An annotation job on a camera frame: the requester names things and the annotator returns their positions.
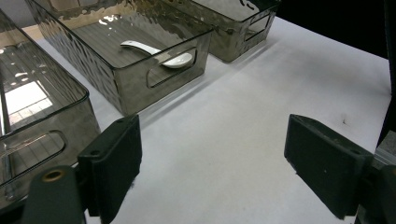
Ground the transparent grey plastic bin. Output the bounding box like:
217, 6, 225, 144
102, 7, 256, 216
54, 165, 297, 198
26, 0, 215, 117
167, 0, 281, 63
0, 8, 102, 213

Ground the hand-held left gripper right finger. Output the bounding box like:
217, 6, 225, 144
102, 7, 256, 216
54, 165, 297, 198
283, 113, 375, 220

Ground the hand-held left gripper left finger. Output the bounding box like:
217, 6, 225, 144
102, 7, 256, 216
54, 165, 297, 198
77, 114, 144, 224

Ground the white ceramic spoon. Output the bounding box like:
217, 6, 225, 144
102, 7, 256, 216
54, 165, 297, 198
120, 40, 194, 70

